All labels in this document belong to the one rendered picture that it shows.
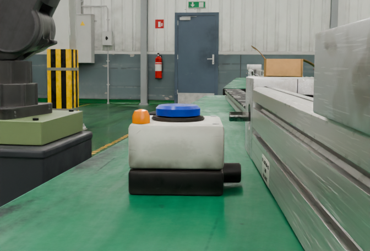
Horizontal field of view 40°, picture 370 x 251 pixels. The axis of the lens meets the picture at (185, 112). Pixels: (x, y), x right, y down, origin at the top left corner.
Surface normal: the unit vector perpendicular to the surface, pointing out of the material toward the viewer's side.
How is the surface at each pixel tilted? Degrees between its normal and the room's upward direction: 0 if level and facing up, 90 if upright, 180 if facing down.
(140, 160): 90
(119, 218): 0
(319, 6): 90
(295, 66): 64
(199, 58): 90
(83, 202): 0
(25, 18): 90
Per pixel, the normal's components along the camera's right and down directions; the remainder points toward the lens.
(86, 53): -0.15, 0.09
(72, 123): 0.99, 0.02
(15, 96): 0.55, 0.09
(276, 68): -0.16, -0.29
